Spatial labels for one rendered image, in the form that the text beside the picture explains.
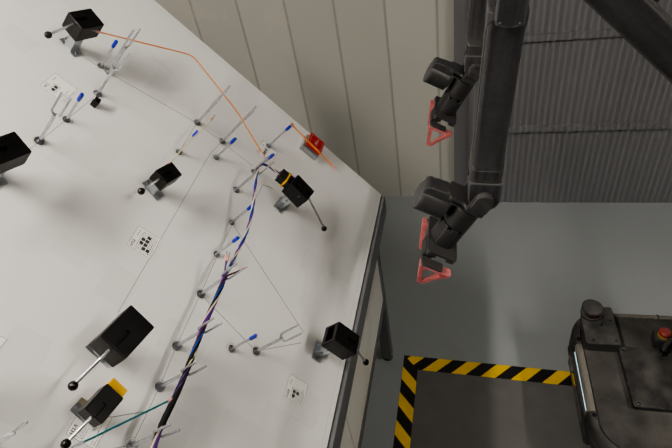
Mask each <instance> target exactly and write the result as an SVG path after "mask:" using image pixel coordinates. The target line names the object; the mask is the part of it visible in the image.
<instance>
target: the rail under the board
mask: <svg viewBox="0 0 672 448"><path fill-rule="evenodd" d="M386 212H387V211H386V202H385V196H381V199H380V203H379V208H378V213H377V217H376V222H375V227H374V231H373V236H372V241H371V245H370V250H369V254H368V259H367V264H366V268H365V273H364V278H363V282H362V287H361V292H360V296H359V301H358V306H357V310H356V315H355V320H354V324H353V329H352V331H353V332H355V333H356V334H358V335H359V336H360V338H359V343H358V348H357V349H358V350H359V349H360V344H361V338H362V333H363V328H364V323H365V318H366V313H367V308H368V303H369V298H370V293H371V288H372V283H373V278H374V272H375V267H376V262H377V257H378V252H379V247H380V242H381V237H382V232H383V227H384V222H385V217H386ZM357 359H358V353H356V355H354V356H351V357H349V358H347V359H346V361H345V366H344V371H343V375H342V380H341V385H340V389H339V394H338V399H337V403H336V408H335V412H334V417H333V422H332V426H331V431H330V436H329V440H328V445H327V448H340V445H341V440H342V435H343V430H344V425H345V420H346V415H347V410H348V404H349V399H350V394H351V389H352V384H353V379H354V374H355V369H356V364H357Z"/></svg>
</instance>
